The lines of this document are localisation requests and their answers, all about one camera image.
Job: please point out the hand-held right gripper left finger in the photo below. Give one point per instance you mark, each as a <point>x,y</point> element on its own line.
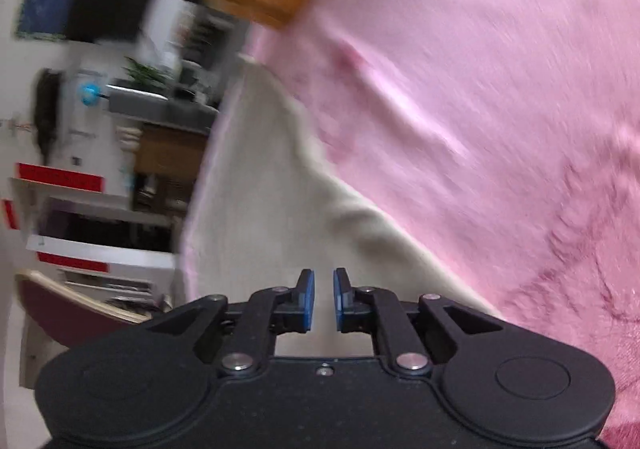
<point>307,301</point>

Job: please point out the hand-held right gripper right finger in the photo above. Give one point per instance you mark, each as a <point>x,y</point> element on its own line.
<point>341,301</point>

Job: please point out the cream zip jacket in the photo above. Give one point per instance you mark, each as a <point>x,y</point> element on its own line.
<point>260,179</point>

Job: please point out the wooden cabinet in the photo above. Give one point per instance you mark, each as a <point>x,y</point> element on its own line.
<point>170,154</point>

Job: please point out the white shelf with red strips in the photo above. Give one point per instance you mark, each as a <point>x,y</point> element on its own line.
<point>100,254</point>

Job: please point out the pink printed blanket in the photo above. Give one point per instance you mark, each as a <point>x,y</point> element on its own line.
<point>475,104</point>

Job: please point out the grey television stand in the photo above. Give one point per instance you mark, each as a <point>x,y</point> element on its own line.
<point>150,109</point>

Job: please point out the green potted plant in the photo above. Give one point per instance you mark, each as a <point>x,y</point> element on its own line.
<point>147,74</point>

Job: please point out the black television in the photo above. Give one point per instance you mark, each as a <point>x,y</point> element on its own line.
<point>100,9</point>

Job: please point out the maroon chair with gold frame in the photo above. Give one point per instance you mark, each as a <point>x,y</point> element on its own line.
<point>55,309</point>

